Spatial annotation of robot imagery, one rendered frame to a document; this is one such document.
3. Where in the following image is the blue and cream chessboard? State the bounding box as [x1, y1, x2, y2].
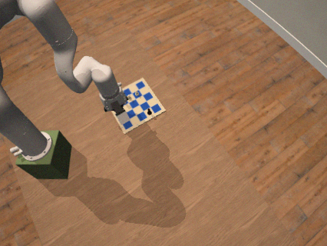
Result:
[112, 78, 166, 134]

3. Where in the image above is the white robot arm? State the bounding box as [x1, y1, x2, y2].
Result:
[0, 0, 130, 161]

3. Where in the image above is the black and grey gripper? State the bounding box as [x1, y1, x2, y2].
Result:
[100, 87, 129, 112]

